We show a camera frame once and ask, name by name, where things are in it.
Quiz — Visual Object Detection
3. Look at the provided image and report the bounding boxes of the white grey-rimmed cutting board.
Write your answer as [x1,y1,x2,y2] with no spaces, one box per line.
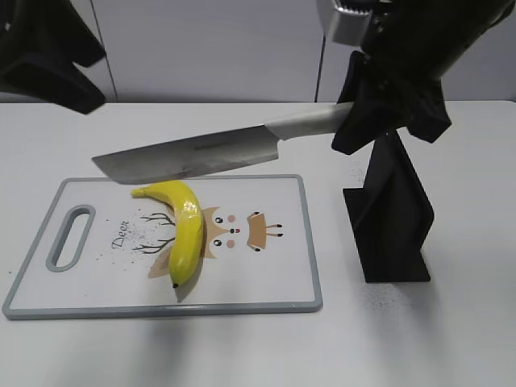
[2,174,323,320]

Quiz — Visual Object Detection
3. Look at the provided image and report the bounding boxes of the black knife stand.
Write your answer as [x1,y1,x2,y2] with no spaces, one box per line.
[343,132,435,283]

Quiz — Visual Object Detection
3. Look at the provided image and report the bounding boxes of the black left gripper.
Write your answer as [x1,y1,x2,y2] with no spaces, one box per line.
[1,1,106,114]

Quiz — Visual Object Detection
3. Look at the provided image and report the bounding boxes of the yellow plastic banana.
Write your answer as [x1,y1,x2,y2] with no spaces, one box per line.
[131,181,205,289]

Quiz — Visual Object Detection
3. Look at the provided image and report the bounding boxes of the white-handled kitchen knife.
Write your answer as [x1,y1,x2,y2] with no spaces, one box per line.
[92,102,353,185]

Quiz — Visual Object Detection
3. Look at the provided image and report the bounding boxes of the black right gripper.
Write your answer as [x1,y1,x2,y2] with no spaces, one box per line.
[331,1,510,155]

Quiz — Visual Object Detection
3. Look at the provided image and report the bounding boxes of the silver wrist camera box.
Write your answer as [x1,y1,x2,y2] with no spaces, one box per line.
[316,0,376,47]

